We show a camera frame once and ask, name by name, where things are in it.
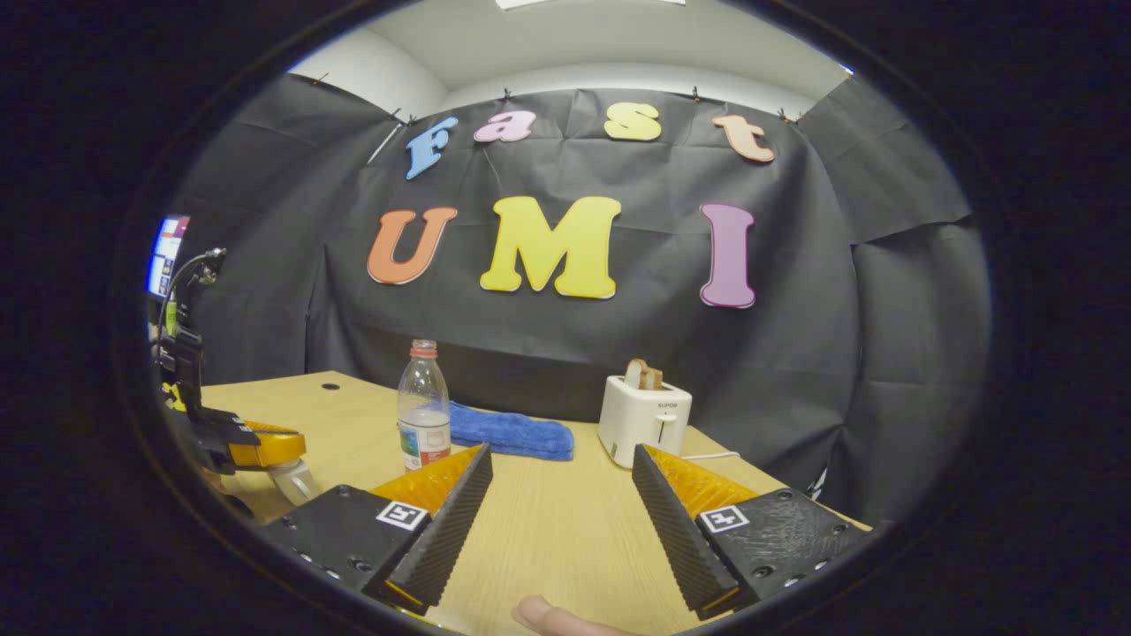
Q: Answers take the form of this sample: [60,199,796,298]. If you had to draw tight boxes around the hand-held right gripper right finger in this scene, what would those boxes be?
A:
[631,443,871,621]

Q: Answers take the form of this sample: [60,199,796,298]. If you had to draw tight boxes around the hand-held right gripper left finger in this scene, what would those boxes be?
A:
[261,442,494,617]

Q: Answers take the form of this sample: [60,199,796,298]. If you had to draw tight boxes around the white ceramic teacup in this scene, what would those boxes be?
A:
[265,458,321,507]

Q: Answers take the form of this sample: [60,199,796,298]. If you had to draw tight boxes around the clear plastic water bottle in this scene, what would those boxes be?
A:
[397,339,452,473]

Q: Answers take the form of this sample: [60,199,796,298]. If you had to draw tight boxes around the computer monitor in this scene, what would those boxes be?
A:
[147,215,191,299]

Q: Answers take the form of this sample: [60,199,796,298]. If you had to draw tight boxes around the white toaster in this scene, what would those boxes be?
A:
[597,375,694,469]

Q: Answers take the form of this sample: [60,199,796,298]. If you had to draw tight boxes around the blue towel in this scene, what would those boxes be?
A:
[449,400,575,462]

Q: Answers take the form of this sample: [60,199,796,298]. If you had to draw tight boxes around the black backdrop cloth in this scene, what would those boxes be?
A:
[168,75,991,522]

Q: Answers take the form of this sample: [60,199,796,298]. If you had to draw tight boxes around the ceiling light panel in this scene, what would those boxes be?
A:
[495,0,687,10]

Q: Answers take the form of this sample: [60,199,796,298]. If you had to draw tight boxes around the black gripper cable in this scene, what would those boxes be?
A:
[166,247,228,329]

